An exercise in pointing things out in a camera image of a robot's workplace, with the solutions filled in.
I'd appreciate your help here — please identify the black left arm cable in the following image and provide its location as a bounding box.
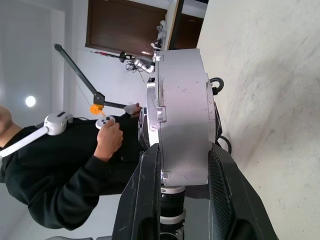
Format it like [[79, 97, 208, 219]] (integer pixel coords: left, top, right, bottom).
[[209, 76, 232, 154]]

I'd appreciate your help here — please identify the person's left hand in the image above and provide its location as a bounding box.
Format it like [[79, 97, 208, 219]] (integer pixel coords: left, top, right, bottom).
[[129, 102, 142, 119]]

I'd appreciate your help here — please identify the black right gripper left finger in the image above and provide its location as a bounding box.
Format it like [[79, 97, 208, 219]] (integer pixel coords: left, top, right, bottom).
[[111, 143, 162, 240]]

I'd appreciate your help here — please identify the tall wooden board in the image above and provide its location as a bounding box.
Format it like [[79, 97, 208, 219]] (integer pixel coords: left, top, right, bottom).
[[165, 0, 186, 51]]

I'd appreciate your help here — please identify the grey motor base with windings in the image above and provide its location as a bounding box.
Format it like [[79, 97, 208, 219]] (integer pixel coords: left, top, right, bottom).
[[154, 48, 217, 188]]

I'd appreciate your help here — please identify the person's right hand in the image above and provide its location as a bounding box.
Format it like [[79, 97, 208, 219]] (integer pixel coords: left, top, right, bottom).
[[96, 121, 125, 163]]

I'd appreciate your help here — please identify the round ceiling lamp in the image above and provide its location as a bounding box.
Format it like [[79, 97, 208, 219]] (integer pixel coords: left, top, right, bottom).
[[24, 95, 37, 108]]

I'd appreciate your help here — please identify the orange rope bundle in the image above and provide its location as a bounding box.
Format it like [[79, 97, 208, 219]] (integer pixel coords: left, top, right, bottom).
[[89, 104, 105, 116]]

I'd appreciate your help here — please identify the person in black sweater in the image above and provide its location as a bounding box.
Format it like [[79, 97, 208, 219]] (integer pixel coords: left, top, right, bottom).
[[0, 104, 151, 231]]

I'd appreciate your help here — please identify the thin dark rod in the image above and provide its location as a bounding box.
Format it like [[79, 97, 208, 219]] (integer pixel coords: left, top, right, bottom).
[[90, 49, 136, 63]]

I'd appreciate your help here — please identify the round silver motor cover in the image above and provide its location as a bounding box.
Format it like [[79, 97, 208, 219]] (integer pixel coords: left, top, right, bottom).
[[145, 49, 168, 181]]

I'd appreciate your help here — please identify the black background cable tangle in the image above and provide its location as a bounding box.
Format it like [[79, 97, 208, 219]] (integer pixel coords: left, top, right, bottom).
[[124, 59, 141, 74]]

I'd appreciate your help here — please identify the brown door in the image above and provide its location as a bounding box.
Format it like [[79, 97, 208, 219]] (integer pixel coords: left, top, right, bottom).
[[85, 0, 204, 57]]

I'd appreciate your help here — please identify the white hand controller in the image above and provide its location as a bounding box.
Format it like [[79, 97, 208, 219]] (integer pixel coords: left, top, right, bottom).
[[124, 103, 138, 115], [95, 115, 116, 130]]

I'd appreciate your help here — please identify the white headset with strap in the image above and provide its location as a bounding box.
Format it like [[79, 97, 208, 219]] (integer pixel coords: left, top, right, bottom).
[[0, 111, 74, 159]]

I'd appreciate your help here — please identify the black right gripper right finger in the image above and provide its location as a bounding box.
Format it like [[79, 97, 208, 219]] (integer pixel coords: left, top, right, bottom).
[[207, 143, 279, 240]]

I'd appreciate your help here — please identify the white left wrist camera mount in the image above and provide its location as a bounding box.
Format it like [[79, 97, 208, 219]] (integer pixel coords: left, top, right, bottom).
[[159, 186, 186, 195]]

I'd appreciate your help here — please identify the black jointed boom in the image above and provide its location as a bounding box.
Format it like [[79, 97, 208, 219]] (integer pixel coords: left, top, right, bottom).
[[53, 43, 126, 111]]

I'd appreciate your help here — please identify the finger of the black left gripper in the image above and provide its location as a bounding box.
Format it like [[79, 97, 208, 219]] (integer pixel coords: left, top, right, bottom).
[[136, 106, 151, 152], [211, 94, 224, 146]]

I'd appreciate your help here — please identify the white background device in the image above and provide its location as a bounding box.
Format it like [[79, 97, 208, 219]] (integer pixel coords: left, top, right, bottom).
[[150, 19, 168, 51]]

